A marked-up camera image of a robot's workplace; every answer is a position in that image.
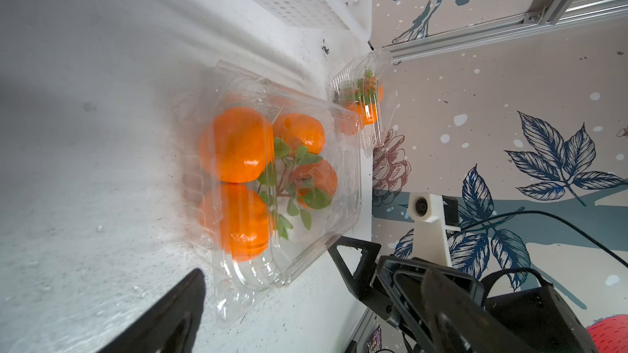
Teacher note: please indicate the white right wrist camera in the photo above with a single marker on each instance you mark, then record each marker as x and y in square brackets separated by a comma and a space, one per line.
[434, 216]

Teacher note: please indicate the orange on branch middle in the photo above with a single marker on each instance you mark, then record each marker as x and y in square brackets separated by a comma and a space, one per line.
[368, 115]

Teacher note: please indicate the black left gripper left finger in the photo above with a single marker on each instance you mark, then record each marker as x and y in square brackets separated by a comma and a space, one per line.
[170, 325]

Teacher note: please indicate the clear clamshell four oranges branch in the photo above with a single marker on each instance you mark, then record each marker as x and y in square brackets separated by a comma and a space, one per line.
[239, 286]

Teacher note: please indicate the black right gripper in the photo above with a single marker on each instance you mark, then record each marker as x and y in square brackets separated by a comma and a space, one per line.
[539, 317]

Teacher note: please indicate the clear clamshell three oranges branch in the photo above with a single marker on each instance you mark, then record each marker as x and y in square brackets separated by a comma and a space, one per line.
[358, 82]

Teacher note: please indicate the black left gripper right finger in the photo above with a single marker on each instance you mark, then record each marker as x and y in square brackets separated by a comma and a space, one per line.
[457, 324]

